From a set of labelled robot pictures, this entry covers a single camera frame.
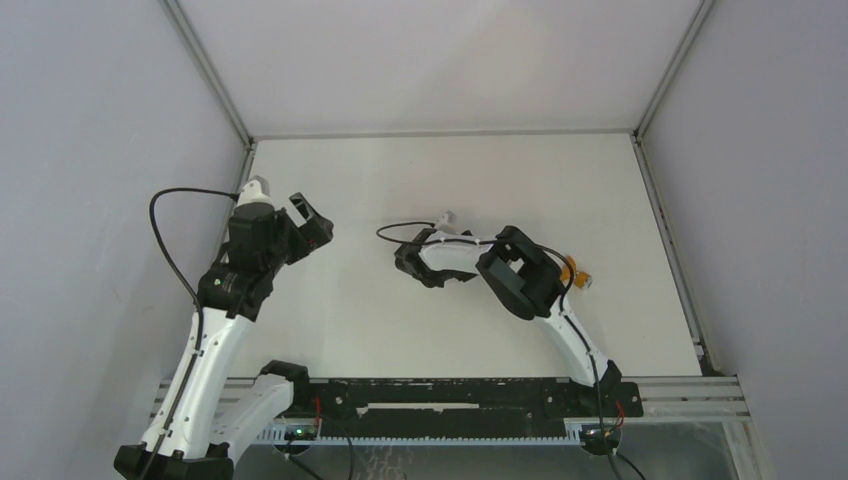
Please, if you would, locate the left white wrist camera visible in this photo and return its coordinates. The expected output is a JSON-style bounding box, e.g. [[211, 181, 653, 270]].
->
[[236, 175, 273, 206]]

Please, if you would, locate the right green circuit board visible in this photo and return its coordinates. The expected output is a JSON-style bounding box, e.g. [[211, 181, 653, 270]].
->
[[581, 428, 622, 448]]

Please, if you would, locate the left black camera cable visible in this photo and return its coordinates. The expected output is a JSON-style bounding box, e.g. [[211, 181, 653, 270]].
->
[[148, 188, 241, 313]]

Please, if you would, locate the left green circuit board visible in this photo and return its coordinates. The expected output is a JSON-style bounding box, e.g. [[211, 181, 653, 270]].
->
[[284, 426, 318, 442]]

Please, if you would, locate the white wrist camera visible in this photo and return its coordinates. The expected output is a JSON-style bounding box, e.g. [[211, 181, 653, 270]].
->
[[236, 175, 273, 206], [434, 211, 458, 235]]

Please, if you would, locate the green circuit board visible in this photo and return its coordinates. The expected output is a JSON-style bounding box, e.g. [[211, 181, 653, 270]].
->
[[284, 426, 318, 442], [581, 428, 622, 448]]

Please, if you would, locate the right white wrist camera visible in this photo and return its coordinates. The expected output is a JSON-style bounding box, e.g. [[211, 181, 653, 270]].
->
[[434, 211, 458, 235]]

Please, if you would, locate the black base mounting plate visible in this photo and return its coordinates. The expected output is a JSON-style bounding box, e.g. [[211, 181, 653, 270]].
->
[[281, 377, 645, 440]]

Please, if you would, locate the right black camera cable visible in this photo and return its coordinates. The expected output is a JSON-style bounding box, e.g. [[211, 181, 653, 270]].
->
[[375, 221, 439, 246]]

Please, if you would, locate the orange faucet body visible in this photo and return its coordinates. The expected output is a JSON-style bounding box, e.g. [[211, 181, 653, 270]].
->
[[561, 256, 593, 290]]

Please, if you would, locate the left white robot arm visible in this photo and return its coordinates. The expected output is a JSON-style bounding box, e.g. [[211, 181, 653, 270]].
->
[[113, 191, 333, 479]]

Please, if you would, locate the black camera cable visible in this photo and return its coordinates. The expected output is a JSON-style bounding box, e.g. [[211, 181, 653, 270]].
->
[[375, 221, 439, 246], [148, 188, 241, 313]]

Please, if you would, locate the white slotted cable duct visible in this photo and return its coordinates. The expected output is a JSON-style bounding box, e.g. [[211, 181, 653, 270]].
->
[[252, 424, 585, 447]]

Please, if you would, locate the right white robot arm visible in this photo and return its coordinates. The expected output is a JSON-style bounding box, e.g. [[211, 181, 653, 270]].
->
[[378, 222, 622, 416]]

